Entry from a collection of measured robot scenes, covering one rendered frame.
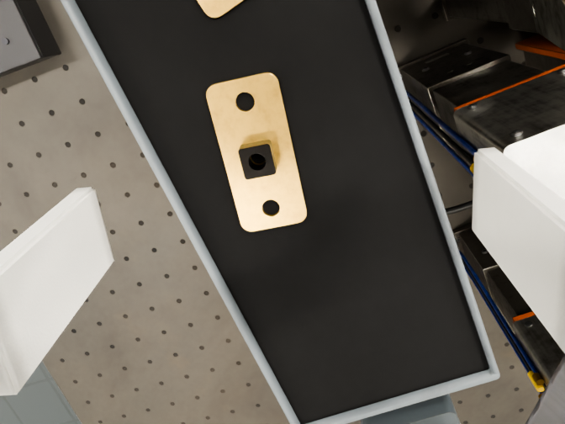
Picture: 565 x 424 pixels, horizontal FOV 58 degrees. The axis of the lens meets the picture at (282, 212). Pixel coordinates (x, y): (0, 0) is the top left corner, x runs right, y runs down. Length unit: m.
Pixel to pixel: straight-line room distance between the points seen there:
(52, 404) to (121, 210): 1.41
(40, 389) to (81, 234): 1.97
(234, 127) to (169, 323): 0.67
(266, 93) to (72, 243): 0.14
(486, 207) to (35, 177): 0.76
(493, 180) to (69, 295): 0.13
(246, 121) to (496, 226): 0.15
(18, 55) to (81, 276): 0.60
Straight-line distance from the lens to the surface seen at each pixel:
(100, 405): 1.07
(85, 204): 0.18
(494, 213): 0.17
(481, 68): 0.59
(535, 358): 0.59
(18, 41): 0.76
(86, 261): 0.18
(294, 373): 0.35
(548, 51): 0.68
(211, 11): 0.27
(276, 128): 0.27
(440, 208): 0.29
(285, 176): 0.28
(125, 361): 0.99
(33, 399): 2.18
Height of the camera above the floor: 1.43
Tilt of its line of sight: 67 degrees down
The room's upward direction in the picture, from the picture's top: 175 degrees counter-clockwise
